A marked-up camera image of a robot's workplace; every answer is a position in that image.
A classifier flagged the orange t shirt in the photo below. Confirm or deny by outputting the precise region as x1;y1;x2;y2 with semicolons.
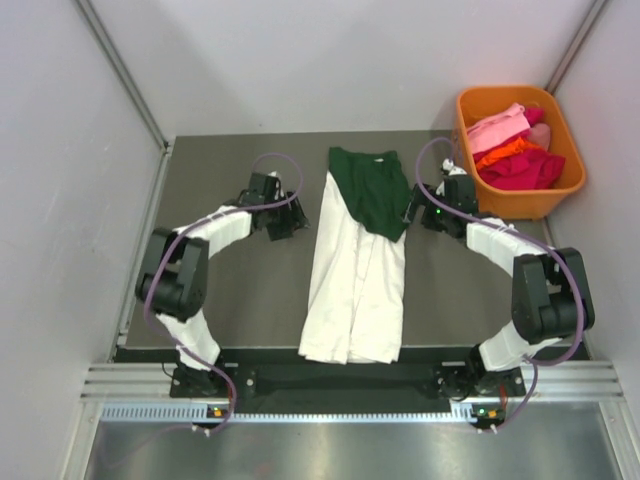
474;137;542;171

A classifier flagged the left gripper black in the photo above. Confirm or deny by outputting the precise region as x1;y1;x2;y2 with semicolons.
264;190;311;241

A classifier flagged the orange plastic laundry basket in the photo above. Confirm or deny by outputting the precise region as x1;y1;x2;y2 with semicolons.
455;85;587;220

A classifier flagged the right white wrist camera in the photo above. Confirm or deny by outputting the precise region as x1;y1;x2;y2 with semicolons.
441;158;467;177

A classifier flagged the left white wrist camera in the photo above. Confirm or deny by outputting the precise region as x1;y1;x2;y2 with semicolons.
268;171;286;202

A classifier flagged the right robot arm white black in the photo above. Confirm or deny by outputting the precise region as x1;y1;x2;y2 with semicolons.
403;174;595;401

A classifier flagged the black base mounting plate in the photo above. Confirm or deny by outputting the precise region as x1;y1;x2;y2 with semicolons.
169;345;486;414

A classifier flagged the red t shirt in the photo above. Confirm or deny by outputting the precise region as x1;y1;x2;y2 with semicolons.
476;106;566;191

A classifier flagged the grey slotted cable duct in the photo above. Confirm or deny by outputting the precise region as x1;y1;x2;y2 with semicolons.
101;403;504;424

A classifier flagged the aluminium frame rail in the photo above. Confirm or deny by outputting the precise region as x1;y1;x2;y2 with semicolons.
81;361;624;403

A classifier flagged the purple cable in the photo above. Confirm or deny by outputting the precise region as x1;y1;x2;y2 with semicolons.
142;151;305;443
415;137;586;434

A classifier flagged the pink t shirt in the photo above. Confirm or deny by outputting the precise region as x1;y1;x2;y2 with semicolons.
466;103;530;154

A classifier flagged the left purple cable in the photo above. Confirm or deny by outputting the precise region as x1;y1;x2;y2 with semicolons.
142;151;305;443

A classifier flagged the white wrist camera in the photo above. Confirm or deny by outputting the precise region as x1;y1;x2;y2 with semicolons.
441;158;467;177
268;171;286;202

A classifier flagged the white and green t shirt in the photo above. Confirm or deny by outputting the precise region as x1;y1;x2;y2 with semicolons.
298;147;411;364

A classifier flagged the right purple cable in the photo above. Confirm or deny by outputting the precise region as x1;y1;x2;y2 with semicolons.
415;137;586;434

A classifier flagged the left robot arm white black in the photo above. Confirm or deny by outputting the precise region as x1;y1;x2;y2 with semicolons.
135;172;309;398

